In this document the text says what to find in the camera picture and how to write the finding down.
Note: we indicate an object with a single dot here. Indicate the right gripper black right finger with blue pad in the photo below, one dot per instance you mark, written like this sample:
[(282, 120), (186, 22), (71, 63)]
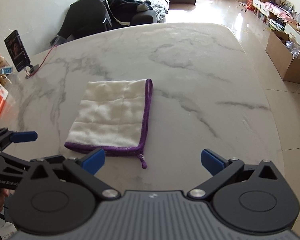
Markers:
[(252, 199)]

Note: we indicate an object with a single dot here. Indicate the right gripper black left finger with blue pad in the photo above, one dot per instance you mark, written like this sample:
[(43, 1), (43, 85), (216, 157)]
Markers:
[(56, 198)]

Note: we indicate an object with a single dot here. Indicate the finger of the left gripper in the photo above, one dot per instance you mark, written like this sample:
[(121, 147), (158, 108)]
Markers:
[(27, 161)]

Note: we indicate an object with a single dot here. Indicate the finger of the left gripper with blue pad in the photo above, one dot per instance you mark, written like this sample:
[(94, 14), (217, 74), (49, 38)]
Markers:
[(8, 137)]

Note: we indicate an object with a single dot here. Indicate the white towel purple trim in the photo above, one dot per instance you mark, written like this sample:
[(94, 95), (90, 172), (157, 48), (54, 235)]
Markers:
[(113, 115)]

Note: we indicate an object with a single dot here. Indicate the small blue white carton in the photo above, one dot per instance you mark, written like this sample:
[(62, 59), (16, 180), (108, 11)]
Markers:
[(6, 70)]

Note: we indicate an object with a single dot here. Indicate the black smartphone on stand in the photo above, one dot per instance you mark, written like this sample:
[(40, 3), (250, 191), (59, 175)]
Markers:
[(18, 54)]

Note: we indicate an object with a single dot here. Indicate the open cardboard box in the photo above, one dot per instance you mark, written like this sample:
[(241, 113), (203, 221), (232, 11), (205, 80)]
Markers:
[(286, 64)]

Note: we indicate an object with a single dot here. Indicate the white tv cabinet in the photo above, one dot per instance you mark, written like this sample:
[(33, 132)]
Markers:
[(277, 18)]

